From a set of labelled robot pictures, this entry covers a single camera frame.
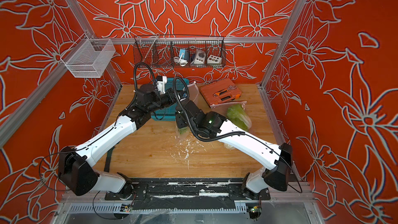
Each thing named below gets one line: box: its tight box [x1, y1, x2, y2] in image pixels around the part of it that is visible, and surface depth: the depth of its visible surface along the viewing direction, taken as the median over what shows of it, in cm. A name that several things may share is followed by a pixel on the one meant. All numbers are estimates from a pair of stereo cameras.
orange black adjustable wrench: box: [212, 85, 237, 97], surface depth 111 cm
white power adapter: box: [193, 48, 207, 65], surface depth 94 cm
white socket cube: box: [206, 54, 222, 65], surface depth 96 cm
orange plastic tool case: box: [200, 77, 242, 106], surface depth 111 cm
